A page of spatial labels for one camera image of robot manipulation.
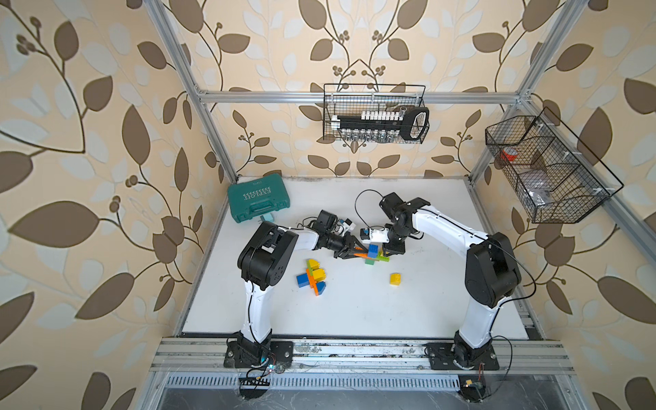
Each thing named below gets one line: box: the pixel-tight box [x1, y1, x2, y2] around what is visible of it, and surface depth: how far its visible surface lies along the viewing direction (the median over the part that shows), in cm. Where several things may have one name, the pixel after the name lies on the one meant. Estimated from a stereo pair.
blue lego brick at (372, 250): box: [367, 243, 379, 259], surface depth 89 cm
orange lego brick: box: [304, 268, 319, 297], surface depth 88 cm
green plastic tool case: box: [227, 173, 291, 223], surface depth 110 cm
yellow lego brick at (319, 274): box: [311, 268, 328, 282], surface depth 91 cm
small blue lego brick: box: [296, 272, 311, 288], surface depth 89 cm
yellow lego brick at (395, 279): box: [389, 273, 403, 287], surface depth 90 cm
